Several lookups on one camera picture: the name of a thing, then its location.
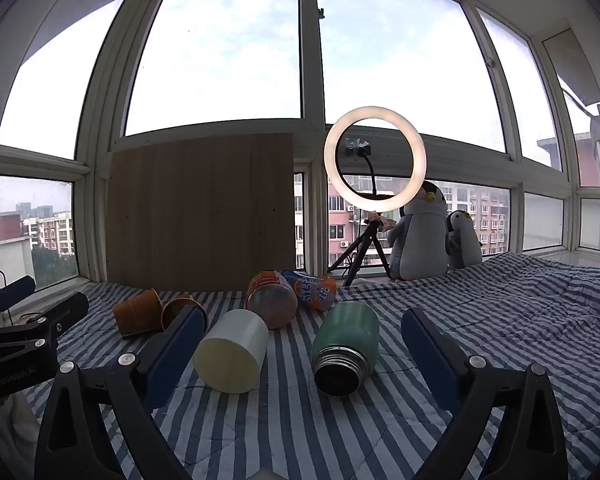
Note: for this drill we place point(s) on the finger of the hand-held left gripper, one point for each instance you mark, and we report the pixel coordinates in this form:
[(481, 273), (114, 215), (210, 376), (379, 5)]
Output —
[(62, 317), (17, 288)]

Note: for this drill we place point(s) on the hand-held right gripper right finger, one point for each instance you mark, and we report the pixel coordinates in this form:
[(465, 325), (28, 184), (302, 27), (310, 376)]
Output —
[(430, 360)]

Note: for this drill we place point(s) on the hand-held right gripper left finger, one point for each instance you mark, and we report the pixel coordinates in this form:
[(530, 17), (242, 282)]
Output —
[(172, 355)]

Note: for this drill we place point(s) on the brown paper cup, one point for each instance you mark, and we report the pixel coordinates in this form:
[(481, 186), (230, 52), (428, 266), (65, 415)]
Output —
[(137, 312), (177, 306)]

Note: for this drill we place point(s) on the white cup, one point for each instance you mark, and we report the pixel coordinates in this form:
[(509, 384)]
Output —
[(230, 355)]

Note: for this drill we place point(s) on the white cloth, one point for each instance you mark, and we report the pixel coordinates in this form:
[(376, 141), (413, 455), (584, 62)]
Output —
[(5, 435)]

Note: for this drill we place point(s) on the blue striped blanket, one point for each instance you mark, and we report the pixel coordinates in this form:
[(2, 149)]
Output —
[(480, 310)]

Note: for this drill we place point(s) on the green thermos bottle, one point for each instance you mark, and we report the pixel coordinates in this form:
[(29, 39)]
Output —
[(347, 330)]

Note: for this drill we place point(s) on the orange lidded snack jar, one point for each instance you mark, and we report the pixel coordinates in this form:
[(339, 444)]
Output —
[(270, 300)]

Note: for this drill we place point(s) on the large grey penguin plush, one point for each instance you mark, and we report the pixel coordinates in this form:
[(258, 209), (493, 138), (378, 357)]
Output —
[(420, 245)]

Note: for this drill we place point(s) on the small grey penguin plush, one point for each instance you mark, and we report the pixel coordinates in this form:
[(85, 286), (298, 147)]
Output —
[(462, 242)]

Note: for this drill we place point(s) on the black tripod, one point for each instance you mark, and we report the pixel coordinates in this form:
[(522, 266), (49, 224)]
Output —
[(362, 250)]

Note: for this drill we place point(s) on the wooden board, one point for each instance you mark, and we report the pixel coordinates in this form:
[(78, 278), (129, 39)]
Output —
[(200, 210)]

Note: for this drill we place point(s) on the black gooseneck phone holder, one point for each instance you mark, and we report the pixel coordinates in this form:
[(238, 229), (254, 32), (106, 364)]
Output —
[(365, 152)]

